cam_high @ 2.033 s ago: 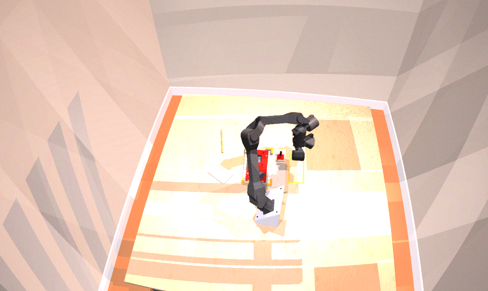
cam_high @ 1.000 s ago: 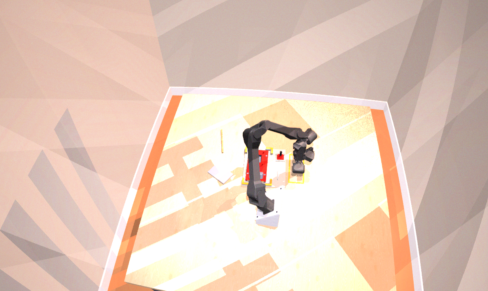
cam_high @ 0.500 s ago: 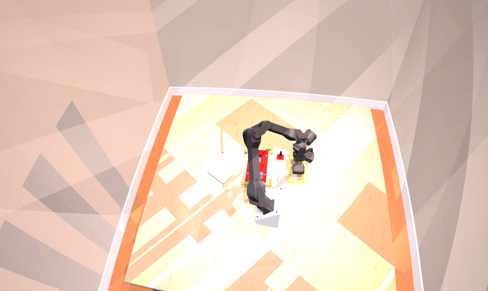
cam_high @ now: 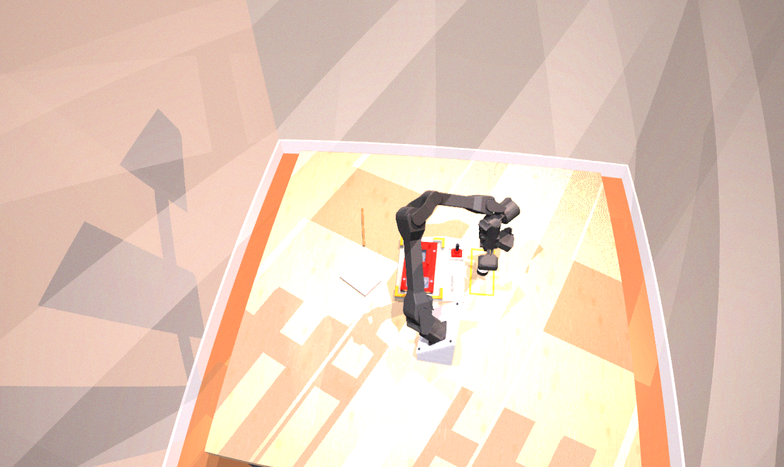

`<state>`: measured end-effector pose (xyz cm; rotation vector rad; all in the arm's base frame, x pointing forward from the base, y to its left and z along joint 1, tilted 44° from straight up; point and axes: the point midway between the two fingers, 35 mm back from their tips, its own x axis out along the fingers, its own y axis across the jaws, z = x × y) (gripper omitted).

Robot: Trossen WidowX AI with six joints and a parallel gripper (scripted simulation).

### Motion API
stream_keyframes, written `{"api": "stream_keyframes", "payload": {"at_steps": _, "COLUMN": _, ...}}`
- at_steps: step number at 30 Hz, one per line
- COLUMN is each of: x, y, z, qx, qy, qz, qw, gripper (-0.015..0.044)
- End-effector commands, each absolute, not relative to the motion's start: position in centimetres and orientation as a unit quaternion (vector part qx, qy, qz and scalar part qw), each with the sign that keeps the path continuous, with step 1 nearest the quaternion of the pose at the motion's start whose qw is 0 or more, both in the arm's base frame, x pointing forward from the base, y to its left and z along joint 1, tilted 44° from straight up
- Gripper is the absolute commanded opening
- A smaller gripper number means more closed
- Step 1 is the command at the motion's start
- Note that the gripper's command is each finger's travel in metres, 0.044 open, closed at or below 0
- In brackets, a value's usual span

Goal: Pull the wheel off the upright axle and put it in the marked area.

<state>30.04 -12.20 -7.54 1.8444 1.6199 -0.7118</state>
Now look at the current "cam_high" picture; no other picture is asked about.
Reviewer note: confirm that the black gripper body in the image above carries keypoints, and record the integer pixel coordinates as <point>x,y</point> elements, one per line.
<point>488,261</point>

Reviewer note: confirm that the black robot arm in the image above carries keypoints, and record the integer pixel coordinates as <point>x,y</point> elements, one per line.
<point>411,223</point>

